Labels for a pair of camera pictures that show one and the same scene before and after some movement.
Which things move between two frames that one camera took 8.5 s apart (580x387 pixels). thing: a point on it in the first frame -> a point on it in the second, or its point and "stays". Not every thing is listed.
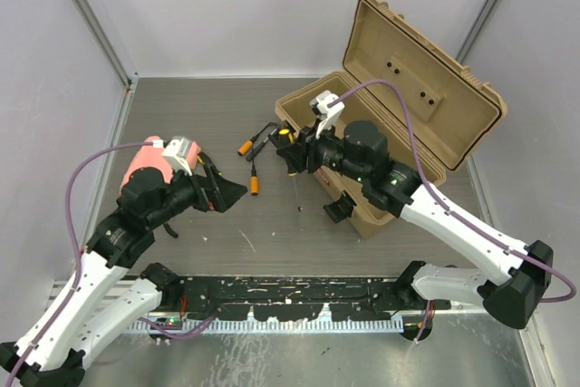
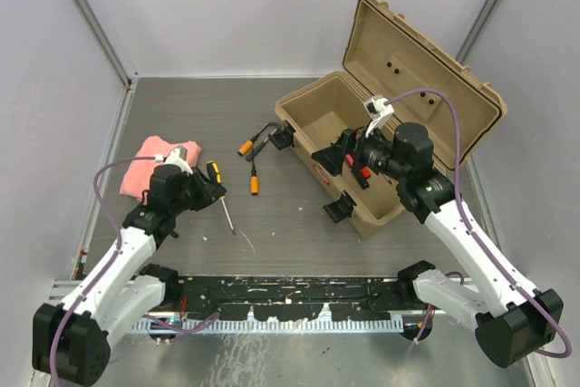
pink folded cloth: (152, 157) stays
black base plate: (288, 299) stays
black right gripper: (307, 146) -> (333, 157)
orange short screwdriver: (247, 145) stays
